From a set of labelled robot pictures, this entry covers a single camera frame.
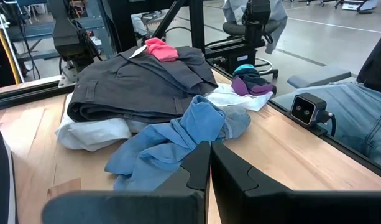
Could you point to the black table end rail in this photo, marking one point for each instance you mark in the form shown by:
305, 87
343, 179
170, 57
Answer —
22, 95

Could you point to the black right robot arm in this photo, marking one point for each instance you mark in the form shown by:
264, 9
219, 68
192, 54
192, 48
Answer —
67, 34

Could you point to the black equipment base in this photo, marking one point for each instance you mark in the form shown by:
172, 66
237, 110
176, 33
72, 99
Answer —
230, 57

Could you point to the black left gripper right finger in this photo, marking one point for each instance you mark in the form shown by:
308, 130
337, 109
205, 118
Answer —
271, 208

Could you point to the light blue shirt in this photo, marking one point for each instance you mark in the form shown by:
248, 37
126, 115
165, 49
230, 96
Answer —
165, 146

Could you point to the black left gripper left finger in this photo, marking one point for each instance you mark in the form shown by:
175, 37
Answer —
165, 205

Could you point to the white paper clothing tag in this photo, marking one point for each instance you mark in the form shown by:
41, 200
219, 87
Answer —
137, 52

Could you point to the white thin cloth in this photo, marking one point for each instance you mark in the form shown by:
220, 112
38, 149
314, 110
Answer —
233, 99

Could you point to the black frame post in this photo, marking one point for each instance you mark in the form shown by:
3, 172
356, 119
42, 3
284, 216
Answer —
197, 25

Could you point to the pink sock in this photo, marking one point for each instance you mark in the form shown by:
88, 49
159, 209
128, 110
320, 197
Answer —
161, 49

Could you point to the grey chair armrest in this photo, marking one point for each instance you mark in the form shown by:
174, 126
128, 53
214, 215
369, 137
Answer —
317, 76

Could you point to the grey trousers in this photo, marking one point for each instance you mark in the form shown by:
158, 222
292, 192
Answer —
134, 90

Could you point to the black table rail with camera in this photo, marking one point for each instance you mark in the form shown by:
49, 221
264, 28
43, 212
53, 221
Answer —
348, 149

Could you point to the person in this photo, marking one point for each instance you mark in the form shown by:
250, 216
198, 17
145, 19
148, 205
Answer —
358, 118

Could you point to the white folded garment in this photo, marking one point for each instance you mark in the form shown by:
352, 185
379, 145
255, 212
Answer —
90, 133

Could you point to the black background robot arm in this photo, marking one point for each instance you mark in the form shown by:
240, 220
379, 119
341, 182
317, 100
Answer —
257, 18

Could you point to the grey-blue sock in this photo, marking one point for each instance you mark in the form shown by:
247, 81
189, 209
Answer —
236, 121

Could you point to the yellow pole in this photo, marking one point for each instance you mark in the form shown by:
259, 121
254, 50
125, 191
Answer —
5, 46

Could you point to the black table-level camera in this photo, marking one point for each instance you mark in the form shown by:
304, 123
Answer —
305, 109

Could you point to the purple and teal socks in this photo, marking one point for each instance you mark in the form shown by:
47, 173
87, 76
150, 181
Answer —
250, 82

